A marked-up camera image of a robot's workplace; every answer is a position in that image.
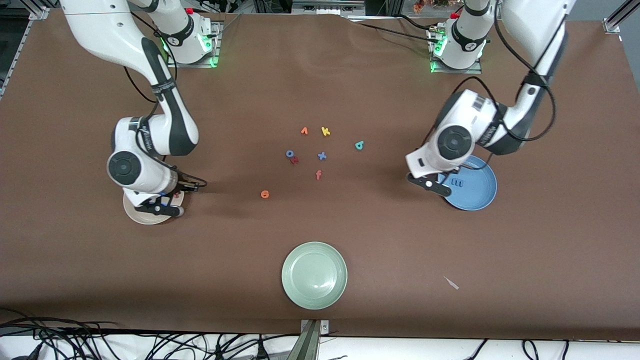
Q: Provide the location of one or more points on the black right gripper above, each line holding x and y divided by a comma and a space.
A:
168, 192

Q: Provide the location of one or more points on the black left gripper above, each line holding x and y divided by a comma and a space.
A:
446, 177

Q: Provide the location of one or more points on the blue foam letter m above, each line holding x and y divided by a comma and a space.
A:
457, 183

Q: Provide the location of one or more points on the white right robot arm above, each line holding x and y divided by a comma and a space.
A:
100, 25

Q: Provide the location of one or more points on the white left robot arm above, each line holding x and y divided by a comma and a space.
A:
535, 25

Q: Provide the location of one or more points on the blue round plate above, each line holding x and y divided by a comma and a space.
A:
475, 192

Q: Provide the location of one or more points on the beige round plate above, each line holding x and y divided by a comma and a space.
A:
145, 219

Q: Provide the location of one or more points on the small white paper scrap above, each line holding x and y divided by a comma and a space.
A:
451, 283

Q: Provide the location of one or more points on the brown table cover sheet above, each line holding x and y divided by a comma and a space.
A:
100, 275

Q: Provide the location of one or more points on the pale green round plate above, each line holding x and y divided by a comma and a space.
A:
314, 275

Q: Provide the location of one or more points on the small orange object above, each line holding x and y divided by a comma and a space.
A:
419, 6

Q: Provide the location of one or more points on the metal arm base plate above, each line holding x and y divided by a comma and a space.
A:
450, 71
190, 65

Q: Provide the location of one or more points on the grey metal camera mount bracket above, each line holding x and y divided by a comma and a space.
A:
310, 330

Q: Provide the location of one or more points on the grey metal frame beam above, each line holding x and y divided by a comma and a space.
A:
325, 7

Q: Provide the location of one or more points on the aluminium frame profile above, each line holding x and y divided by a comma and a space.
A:
39, 14
612, 24

